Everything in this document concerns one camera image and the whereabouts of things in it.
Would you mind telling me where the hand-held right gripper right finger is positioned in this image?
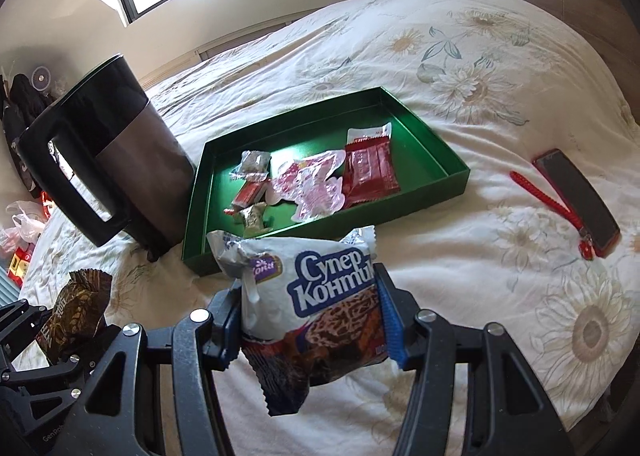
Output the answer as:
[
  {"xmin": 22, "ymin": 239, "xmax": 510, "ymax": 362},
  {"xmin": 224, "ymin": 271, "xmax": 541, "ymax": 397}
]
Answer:
[{"xmin": 372, "ymin": 263, "xmax": 576, "ymax": 456}]

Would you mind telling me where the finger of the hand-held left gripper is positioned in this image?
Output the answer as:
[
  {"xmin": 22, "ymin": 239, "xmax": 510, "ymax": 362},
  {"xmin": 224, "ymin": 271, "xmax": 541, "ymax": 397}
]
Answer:
[
  {"xmin": 0, "ymin": 300, "xmax": 43, "ymax": 372},
  {"xmin": 30, "ymin": 328, "xmax": 123, "ymax": 399}
]

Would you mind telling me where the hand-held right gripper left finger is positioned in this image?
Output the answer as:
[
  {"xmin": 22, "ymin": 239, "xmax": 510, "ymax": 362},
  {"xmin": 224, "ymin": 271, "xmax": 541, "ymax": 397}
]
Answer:
[{"xmin": 65, "ymin": 281, "xmax": 243, "ymax": 456}]

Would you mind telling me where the brown snack packet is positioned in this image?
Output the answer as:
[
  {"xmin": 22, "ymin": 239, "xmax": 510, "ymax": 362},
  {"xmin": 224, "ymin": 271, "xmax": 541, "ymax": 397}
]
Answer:
[{"xmin": 37, "ymin": 268, "xmax": 113, "ymax": 367}]

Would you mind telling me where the white purple cookie packet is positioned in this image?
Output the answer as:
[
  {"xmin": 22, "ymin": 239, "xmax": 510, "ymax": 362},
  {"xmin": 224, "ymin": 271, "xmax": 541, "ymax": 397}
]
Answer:
[{"xmin": 206, "ymin": 226, "xmax": 392, "ymax": 417}]

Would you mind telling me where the green white candy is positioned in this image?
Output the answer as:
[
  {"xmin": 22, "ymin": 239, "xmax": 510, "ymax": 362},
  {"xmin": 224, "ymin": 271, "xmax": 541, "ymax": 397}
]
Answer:
[{"xmin": 237, "ymin": 203, "xmax": 271, "ymax": 237}]

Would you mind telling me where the small red candy packet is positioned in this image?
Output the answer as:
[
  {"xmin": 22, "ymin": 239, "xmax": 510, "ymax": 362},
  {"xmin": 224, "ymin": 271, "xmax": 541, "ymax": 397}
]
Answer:
[{"xmin": 224, "ymin": 181, "xmax": 267, "ymax": 215}]

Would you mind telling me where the dark red bar packet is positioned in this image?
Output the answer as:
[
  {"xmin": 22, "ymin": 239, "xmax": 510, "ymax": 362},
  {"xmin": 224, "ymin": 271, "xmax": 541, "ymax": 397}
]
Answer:
[{"xmin": 344, "ymin": 140, "xmax": 402, "ymax": 209}]

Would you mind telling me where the pink cartoon character packet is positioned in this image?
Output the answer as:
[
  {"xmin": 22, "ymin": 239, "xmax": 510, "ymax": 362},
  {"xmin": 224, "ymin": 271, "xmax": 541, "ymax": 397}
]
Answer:
[{"xmin": 269, "ymin": 150, "xmax": 347, "ymax": 223}]

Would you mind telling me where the clear candy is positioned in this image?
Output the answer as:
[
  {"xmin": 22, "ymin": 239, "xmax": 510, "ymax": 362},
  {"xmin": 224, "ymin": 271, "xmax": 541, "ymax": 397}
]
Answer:
[{"xmin": 240, "ymin": 150, "xmax": 273, "ymax": 183}]

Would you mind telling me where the green cardboard box tray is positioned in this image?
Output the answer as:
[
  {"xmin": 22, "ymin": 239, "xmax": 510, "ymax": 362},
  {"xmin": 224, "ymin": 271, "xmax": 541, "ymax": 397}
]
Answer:
[{"xmin": 181, "ymin": 87, "xmax": 471, "ymax": 277}]

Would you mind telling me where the light blue radiator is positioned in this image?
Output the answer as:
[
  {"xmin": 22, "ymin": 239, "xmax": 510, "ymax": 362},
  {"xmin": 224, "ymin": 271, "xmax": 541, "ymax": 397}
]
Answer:
[{"xmin": 0, "ymin": 275, "xmax": 22, "ymax": 304}]

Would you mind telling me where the pink plastic bag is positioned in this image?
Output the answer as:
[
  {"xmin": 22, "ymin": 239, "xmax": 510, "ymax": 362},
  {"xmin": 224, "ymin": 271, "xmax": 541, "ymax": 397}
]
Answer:
[{"xmin": 0, "ymin": 230, "xmax": 22, "ymax": 259}]

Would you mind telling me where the white plastic bag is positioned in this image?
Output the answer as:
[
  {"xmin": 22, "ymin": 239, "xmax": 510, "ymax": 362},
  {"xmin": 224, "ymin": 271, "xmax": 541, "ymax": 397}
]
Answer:
[{"xmin": 5, "ymin": 201, "xmax": 49, "ymax": 244}]

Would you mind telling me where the black camouflage jacket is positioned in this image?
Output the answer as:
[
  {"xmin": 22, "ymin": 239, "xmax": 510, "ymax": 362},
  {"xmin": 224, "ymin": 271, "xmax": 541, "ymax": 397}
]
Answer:
[{"xmin": 0, "ymin": 100, "xmax": 46, "ymax": 201}]

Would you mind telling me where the black steel electric kettle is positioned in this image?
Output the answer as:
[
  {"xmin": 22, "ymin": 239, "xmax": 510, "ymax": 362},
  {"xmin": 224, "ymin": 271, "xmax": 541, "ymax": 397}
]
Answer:
[{"xmin": 17, "ymin": 53, "xmax": 196, "ymax": 261}]

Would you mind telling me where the red-cased smartphone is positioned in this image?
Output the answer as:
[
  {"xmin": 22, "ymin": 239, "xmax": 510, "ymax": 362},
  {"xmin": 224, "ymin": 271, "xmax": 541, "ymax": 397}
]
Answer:
[{"xmin": 532, "ymin": 149, "xmax": 622, "ymax": 257}]

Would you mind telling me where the wooden slatted cabinet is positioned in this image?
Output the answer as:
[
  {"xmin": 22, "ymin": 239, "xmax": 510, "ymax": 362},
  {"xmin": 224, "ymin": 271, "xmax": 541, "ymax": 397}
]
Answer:
[{"xmin": 137, "ymin": 16, "xmax": 296, "ymax": 86}]

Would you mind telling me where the red wrist strap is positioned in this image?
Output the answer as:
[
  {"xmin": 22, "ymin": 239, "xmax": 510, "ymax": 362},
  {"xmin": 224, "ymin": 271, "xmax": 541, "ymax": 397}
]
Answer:
[{"xmin": 510, "ymin": 171, "xmax": 596, "ymax": 260}]

